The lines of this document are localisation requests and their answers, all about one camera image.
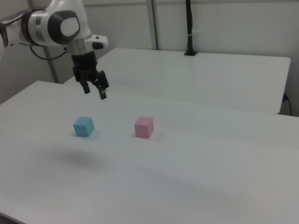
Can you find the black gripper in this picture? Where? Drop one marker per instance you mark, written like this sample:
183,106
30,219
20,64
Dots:
84,67

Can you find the blue cube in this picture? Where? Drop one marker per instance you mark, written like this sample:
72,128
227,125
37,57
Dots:
83,127

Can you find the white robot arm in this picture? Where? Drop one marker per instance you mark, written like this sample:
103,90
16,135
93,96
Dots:
53,23

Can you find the pink cube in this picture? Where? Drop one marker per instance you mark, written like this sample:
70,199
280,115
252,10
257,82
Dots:
143,127

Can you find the grey metal frame post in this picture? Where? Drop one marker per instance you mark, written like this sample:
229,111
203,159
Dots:
51,65

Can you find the grey partition post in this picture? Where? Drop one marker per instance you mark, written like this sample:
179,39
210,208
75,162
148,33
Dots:
154,23

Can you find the black camera pole with base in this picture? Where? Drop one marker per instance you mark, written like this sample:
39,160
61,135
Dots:
189,28

